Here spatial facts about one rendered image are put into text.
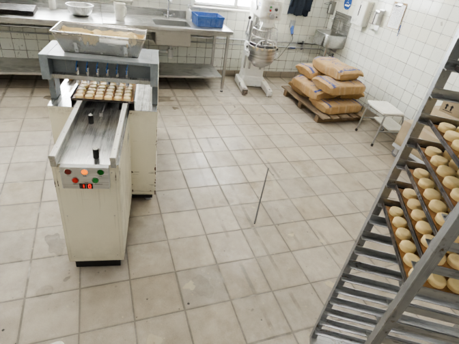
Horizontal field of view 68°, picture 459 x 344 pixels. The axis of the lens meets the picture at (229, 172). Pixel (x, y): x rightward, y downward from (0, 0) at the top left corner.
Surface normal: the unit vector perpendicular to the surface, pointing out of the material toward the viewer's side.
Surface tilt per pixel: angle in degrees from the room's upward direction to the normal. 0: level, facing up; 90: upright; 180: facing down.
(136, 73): 90
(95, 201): 90
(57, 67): 90
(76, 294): 0
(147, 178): 90
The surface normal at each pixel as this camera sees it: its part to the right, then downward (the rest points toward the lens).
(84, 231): 0.15, 0.57
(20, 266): 0.14, -0.82
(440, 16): -0.94, 0.07
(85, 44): 0.08, 0.86
